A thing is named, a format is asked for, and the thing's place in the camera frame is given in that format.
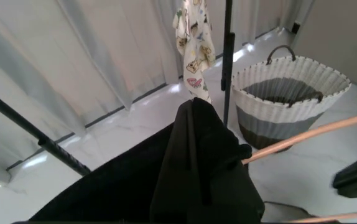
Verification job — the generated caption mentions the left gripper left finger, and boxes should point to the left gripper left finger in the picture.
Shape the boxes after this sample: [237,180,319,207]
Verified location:
[149,105,203,222]

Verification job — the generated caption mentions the black clothes rack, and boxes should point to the black clothes rack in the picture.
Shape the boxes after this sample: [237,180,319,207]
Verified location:
[0,0,236,177]

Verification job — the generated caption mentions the pink clothes hanger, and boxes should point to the pink clothes hanger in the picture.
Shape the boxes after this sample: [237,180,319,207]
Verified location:
[241,109,357,223]

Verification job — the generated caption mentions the white laundry basket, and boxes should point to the white laundry basket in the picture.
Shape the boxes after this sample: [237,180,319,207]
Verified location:
[231,45,352,151]

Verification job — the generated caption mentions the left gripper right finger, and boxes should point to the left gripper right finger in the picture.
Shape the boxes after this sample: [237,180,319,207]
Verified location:
[198,161,266,222]

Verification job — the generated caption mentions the black garment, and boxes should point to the black garment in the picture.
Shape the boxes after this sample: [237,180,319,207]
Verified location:
[29,97,253,222]

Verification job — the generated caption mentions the white curtain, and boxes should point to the white curtain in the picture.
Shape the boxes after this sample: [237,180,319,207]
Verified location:
[0,0,315,184]

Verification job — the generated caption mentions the cream printed garment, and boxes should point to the cream printed garment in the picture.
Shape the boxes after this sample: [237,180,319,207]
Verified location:
[172,0,216,104]

